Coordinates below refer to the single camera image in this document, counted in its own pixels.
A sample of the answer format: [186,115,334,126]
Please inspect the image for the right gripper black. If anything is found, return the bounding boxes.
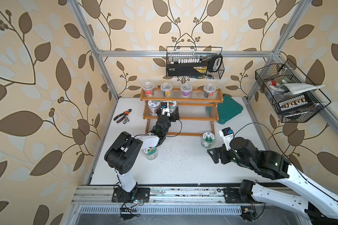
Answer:
[207,142,254,171]

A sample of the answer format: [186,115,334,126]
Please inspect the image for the flower label seed jar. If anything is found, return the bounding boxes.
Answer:
[147,100,161,116]

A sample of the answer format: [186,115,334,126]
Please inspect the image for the tomato label seed jar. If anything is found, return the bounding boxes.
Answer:
[168,101,177,113]

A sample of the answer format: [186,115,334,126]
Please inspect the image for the wooden two-tier shelf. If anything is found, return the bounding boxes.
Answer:
[140,88,223,134]

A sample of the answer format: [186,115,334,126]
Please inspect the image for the clear seed jar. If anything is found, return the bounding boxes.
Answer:
[142,82,155,97]
[180,83,192,97]
[160,83,173,97]
[203,83,216,98]

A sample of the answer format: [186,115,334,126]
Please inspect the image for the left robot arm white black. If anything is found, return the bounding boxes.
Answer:
[104,107,180,197]

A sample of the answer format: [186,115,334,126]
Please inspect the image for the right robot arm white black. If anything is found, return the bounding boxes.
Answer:
[207,137,338,225]

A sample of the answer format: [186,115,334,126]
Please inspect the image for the grass label seed jar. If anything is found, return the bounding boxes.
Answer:
[201,132,216,149]

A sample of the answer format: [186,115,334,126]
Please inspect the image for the carrot label seed jar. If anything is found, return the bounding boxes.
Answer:
[143,147,158,160]

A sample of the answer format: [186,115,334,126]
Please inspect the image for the orange black pliers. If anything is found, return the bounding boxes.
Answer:
[113,109,132,123]

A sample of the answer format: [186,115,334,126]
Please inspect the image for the green plastic tool case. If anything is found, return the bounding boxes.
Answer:
[217,95,243,125]

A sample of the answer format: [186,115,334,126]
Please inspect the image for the black yellow tool in basket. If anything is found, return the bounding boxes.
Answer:
[166,54,224,79]

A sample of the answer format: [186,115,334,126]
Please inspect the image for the paint tube set box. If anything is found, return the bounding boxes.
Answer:
[278,94,313,112]

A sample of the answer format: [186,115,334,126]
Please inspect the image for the white paper in basket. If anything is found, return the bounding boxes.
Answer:
[279,83,325,95]

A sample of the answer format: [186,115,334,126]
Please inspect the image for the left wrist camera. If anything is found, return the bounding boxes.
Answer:
[161,102,171,117]

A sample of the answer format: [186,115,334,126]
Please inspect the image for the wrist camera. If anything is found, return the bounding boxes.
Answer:
[161,102,171,117]
[219,127,234,151]

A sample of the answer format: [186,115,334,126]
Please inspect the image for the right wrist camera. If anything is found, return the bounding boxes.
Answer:
[219,127,234,151]

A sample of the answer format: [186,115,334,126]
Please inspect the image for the back black wire basket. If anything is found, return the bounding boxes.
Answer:
[166,46,224,80]

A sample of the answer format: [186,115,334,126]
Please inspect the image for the black wire basket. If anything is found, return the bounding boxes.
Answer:
[166,46,224,80]
[255,59,331,123]

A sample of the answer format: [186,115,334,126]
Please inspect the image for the right black wire basket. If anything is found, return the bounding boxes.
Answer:
[255,59,331,123]

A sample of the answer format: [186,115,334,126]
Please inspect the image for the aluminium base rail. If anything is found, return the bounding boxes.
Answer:
[70,184,306,207]

